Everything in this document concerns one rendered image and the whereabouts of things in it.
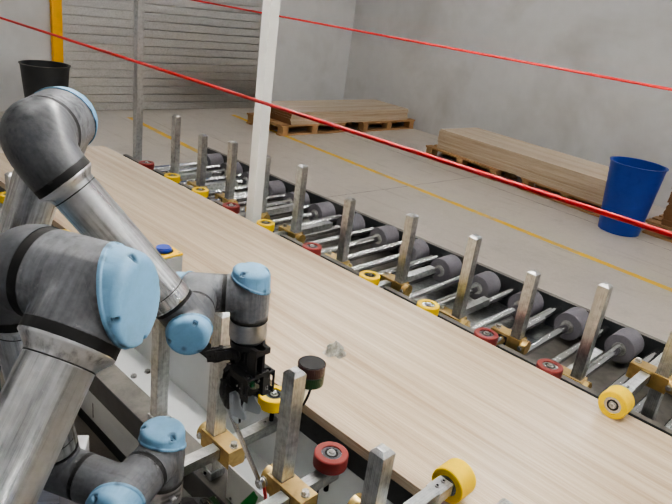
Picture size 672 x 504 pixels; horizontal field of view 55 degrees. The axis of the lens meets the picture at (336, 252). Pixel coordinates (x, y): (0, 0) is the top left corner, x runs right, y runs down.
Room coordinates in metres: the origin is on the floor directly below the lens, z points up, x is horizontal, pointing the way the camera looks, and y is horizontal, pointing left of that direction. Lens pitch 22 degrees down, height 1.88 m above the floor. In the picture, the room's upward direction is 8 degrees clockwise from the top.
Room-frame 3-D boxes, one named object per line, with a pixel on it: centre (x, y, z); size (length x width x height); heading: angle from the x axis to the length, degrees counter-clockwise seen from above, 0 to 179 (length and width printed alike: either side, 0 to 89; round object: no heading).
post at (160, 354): (1.48, 0.43, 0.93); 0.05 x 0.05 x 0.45; 48
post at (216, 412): (1.31, 0.24, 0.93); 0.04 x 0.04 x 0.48; 48
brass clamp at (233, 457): (1.29, 0.22, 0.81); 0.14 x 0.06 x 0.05; 48
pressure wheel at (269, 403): (1.39, 0.11, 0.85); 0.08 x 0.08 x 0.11
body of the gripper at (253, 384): (1.12, 0.14, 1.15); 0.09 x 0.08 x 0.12; 48
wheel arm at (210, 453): (1.24, 0.24, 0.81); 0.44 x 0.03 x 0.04; 138
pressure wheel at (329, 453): (1.19, -0.05, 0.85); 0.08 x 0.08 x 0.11
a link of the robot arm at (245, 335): (1.13, 0.15, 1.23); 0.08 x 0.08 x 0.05
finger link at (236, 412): (1.11, 0.16, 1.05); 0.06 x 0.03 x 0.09; 48
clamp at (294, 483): (1.13, 0.03, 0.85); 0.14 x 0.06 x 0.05; 48
